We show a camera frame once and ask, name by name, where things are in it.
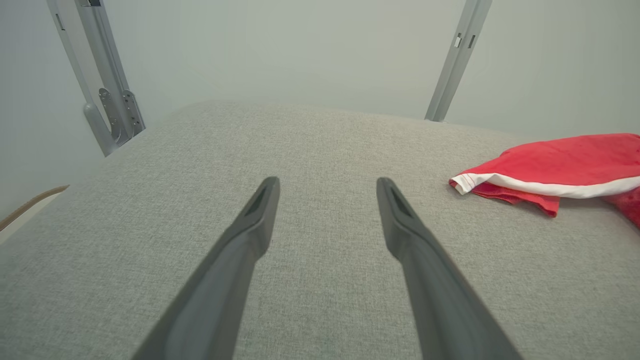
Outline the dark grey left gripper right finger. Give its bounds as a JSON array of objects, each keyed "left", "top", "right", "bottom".
[{"left": 376, "top": 177, "right": 523, "bottom": 360}]

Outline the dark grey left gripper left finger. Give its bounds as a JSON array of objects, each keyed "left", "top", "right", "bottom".
[{"left": 131, "top": 176, "right": 281, "bottom": 360}]

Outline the red jersey with white sleeves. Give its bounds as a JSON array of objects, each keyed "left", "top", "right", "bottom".
[{"left": 449, "top": 132, "right": 640, "bottom": 229}]

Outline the curved wooden edge strip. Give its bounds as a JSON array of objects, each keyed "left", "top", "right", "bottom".
[{"left": 0, "top": 185, "right": 69, "bottom": 232}]

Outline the left grey metal frame post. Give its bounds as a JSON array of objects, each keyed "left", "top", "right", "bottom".
[{"left": 46, "top": 0, "right": 121, "bottom": 157}]

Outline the grey slotted partition post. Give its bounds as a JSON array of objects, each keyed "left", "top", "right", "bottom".
[{"left": 425, "top": 0, "right": 493, "bottom": 122}]

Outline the grey partition post rounded foot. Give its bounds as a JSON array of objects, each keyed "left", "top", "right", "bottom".
[{"left": 75, "top": 0, "right": 147, "bottom": 146}]

